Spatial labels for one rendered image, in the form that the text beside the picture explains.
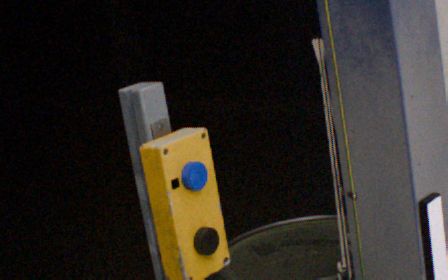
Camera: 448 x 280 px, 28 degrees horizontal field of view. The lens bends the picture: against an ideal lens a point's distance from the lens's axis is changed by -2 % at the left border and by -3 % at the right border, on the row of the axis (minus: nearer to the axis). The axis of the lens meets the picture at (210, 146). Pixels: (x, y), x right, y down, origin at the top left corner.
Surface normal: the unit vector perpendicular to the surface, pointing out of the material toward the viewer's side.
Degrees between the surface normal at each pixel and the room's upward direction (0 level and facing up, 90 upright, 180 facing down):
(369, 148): 90
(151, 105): 90
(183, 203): 90
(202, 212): 90
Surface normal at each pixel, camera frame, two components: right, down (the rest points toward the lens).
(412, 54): 0.73, 0.04
